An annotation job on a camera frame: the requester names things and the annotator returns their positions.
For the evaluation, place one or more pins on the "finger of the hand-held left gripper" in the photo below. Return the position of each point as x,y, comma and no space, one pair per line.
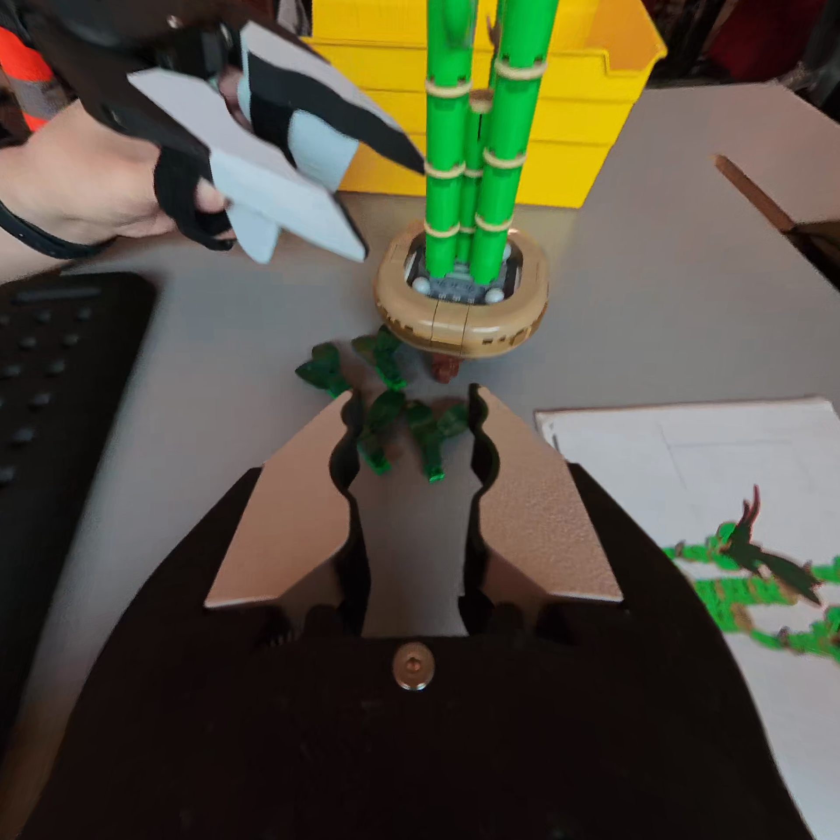
308,72
262,170

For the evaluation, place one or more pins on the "green lego bamboo plant model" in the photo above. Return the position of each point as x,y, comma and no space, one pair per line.
459,197

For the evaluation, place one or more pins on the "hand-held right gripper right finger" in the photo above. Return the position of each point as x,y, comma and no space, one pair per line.
544,525

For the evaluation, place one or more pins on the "lego instruction booklet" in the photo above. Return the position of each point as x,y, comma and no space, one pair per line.
656,492

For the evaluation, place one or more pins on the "black keyboard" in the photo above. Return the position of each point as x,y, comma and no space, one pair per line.
59,426

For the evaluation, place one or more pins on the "black wristband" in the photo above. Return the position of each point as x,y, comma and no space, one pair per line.
39,239

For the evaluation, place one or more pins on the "person's left hand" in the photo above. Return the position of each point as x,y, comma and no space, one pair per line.
85,177

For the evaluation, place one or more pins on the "yellow plastic bin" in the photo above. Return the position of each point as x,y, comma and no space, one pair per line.
590,98

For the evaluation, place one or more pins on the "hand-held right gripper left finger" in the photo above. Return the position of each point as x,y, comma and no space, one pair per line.
289,525

